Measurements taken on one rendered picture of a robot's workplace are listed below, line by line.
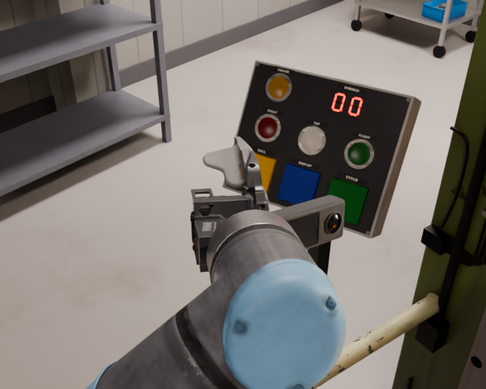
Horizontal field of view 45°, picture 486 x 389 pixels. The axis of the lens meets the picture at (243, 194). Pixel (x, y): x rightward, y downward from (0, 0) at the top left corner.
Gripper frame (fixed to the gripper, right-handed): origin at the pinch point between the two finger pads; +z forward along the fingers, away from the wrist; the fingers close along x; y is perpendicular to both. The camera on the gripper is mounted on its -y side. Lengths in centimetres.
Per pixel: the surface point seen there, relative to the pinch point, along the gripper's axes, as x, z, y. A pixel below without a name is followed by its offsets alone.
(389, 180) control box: 7.6, 29.4, -32.2
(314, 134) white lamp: 0.1, 39.3, -20.2
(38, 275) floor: 77, 161, 63
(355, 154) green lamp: 3.2, 33.6, -26.8
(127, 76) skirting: 11, 329, 28
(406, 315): 46, 46, -45
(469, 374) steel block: 46, 21, -47
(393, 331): 48, 42, -41
